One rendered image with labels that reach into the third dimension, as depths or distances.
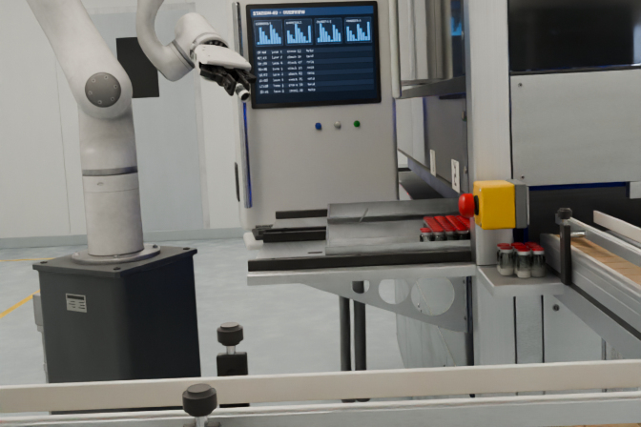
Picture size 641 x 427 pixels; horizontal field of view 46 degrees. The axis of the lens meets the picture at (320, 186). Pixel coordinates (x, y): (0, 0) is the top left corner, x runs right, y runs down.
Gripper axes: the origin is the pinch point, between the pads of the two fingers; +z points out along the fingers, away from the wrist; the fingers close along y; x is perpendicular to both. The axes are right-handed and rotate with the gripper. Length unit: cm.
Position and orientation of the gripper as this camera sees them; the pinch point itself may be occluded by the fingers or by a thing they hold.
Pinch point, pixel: (236, 86)
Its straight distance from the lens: 151.2
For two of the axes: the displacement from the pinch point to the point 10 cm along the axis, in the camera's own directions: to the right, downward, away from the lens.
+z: 4.2, 5.2, -7.5
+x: -3.0, 8.6, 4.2
